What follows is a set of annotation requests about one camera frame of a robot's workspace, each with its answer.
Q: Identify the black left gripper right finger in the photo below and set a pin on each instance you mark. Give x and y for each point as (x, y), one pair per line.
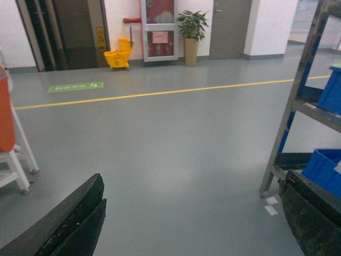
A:
(313, 214)

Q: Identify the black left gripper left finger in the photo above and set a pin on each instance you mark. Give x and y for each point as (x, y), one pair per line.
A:
(73, 227)

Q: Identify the blue crate lower shelf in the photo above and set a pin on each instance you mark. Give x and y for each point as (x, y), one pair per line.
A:
(324, 169)

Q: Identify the blue crate on shelf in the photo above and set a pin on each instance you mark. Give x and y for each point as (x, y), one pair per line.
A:
(330, 97)

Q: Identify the stainless steel shelf rack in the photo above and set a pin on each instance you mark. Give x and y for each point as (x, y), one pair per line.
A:
(303, 99)

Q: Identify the white round rotary conveyor table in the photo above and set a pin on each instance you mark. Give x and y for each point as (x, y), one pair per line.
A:
(21, 151)

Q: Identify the orange motor cover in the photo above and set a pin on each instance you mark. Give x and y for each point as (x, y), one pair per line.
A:
(6, 122)

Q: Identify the green floor sign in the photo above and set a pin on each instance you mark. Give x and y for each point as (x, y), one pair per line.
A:
(75, 87)

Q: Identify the yellow mop bucket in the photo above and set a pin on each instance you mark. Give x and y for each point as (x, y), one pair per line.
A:
(119, 59)

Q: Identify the yellow wet floor sign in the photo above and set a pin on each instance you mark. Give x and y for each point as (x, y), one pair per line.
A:
(100, 37)

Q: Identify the grey door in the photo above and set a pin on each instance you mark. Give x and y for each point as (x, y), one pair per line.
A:
(229, 28)

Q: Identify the potted green plant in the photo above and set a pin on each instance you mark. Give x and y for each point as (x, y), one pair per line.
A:
(192, 29)

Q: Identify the red fire hydrant cabinet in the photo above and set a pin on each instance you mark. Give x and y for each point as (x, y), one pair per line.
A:
(159, 30)

